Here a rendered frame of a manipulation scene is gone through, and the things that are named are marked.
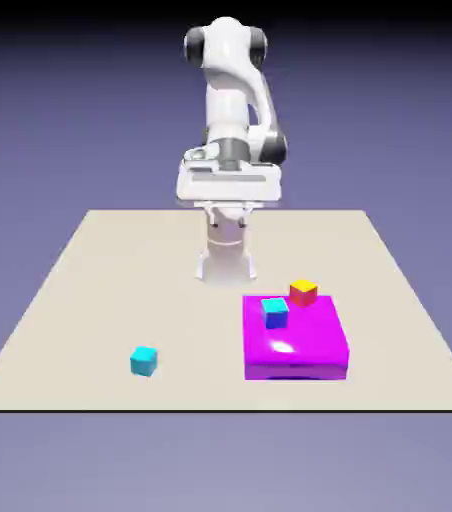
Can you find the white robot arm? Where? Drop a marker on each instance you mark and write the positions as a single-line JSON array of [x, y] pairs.
[[226, 80]]

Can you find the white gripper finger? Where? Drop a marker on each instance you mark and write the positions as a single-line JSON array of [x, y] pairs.
[[212, 218], [243, 217]]

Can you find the small red cube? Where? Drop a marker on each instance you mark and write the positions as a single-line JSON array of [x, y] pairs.
[[302, 295]]

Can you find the small cyan cube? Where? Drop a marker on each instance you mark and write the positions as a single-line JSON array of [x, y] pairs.
[[143, 361]]

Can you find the small blue cube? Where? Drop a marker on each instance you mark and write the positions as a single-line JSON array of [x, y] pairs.
[[276, 316]]

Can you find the large magenta box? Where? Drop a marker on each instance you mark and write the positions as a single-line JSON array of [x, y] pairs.
[[296, 348]]

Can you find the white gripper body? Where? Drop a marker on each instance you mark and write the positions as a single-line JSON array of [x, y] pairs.
[[228, 188]]

